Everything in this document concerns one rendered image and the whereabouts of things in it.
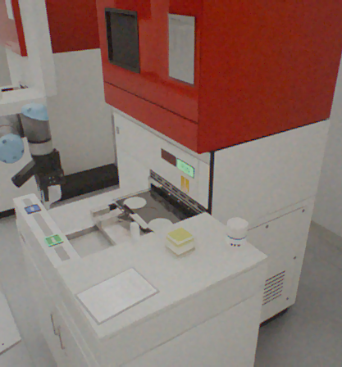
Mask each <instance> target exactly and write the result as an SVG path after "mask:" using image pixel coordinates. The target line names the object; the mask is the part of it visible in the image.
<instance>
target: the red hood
mask: <svg viewBox="0 0 342 367"><path fill-rule="evenodd" d="M96 8H97V17H98V34H99V43H100V52H101V61H102V71H103V87H104V97H105V102H106V103H108V104H110V105H111V106H113V107H115V108H116V109H117V110H119V111H122V112H124V113H125V114H127V115H128V116H131V117H132V118H134V119H136V120H138V121H139V122H141V123H143V124H144V125H146V126H148V127H149V128H151V129H155V130H156V131H158V132H160V133H161V134H164V135H166V136H167V137H168V138H171V139H173V140H175V141H176V142H177V143H179V144H181V145H182V146H184V147H187V148H188V149H189V150H191V151H193V152H196V153H197V154H199V155H200V154H204V153H206V152H210V151H213V150H217V149H219V148H223V147H228V146H231V145H234V144H237V143H242V142H244V141H248V140H250V139H254V138H259V137H262V136H265V135H268V134H273V133H275V132H279V131H285V130H288V129H293V128H295V127H299V126H301V125H307V124H310V123H313V122H316V121H319V120H324V119H326V118H330V115H331V108H332V104H333V99H334V95H335V87H336V83H337V79H338V74H339V70H340V59H341V55H342V0H96Z"/></svg>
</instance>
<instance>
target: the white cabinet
mask: <svg viewBox="0 0 342 367"><path fill-rule="evenodd" d="M16 224H17V228H18V232H19V235H20V240H21V245H22V248H23V252H24V256H25V262H26V266H27V270H28V272H29V277H30V286H31V290H32V293H33V297H34V303H35V306H36V310H37V314H38V317H39V323H40V327H41V330H42V334H43V336H44V338H45V340H46V342H47V344H48V346H49V348H50V350H51V352H52V355H53V357H54V359H55V361H56V362H57V366H58V367H99V365H98V363H97V361H96V360H95V358H94V357H93V354H92V352H91V351H90V349H89V347H88V345H87V343H86V341H85V340H84V338H83V336H82V335H81V333H80V331H79V329H78V328H77V326H76V325H75V323H74V321H73V319H72V318H71V316H70V314H69V312H68V311H67V309H66V307H65V306H64V304H63V302H62V300H60V298H59V297H58V295H57V292H56V290H55V289H54V287H53V285H52V284H51V282H50V280H49V278H48V276H47V275H46V273H45V271H43V268H42V266H41V265H40V263H39V261H38V259H37V258H36V256H35V254H34V253H33V251H32V249H31V247H30V245H29V244H28V241H27V240H26V238H25V235H24V234H23V233H22V231H21V229H20V227H19V225H18V223H17V222H16ZM264 292H265V290H264V289H263V290H262V291H260V292H257V293H255V294H253V295H252V296H251V297H248V298H246V299H244V300H242V301H239V302H237V303H236V304H234V305H233V306H230V307H229V308H227V309H225V310H223V311H221V312H219V313H218V314H216V315H214V316H212V317H210V318H208V319H206V320H205V321H203V322H202V323H200V324H197V325H195V326H194V327H192V328H188V329H186V330H185V331H183V332H182V333H179V334H177V335H175V336H174V337H173V338H171V339H169V340H167V341H165V342H163V343H161V344H160V345H158V346H156V347H154V348H152V349H150V350H148V351H146V352H145V353H142V354H140V355H138V356H136V357H135V358H133V359H131V360H128V361H126V362H125V363H124V364H122V365H119V366H118V367H253V365H254V359H255V353H256V348H257V342H258V331H259V325H260V319H261V313H262V303H263V298H264Z"/></svg>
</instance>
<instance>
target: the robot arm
mask: <svg viewBox="0 0 342 367"><path fill-rule="evenodd" d="M24 137H27V140H28V148H29V153H30V157H31V159H32V160H31V161H29V162H28V163H27V165H26V166H25V167H23V168H22V169H21V170H20V171H19V172H18V173H17V174H15V175H14V176H13V177H12V178H11V181H12V183H13V184H14V185H15V186H16V187H17V188H21V187H22V186H23V185H24V184H25V183H26V182H27V181H28V180H29V179H30V178H31V177H32V176H34V179H35V181H36V185H37V188H38V190H39V195H40V198H41V201H42V203H43V206H44V207H45V208H46V209H47V210H48V211H49V210H50V205H51V204H52V203H54V202H55V201H57V200H58V199H60V198H61V194H60V193H57V190H56V189H54V188H50V187H52V186H57V185H62V184H65V183H66V182H65V177H64V171H63V169H62V166H61V160H60V156H59V151H57V149H56V148H55V147H53V142H52V133H51V129H50V124H49V117H48V111H47V107H46V106H45V105H43V104H40V103H30V104H29V105H24V106H22V107H21V113H16V114H11V115H4V116H0V161H3V162H5V163H14V162H16V161H19V160H20V159H21V158H22V157H23V156H24V153H25V147H24V142H23V140H22V138H24ZM61 174H63V181H62V177H61V176H60V175H61ZM59 181H60V182H59Z"/></svg>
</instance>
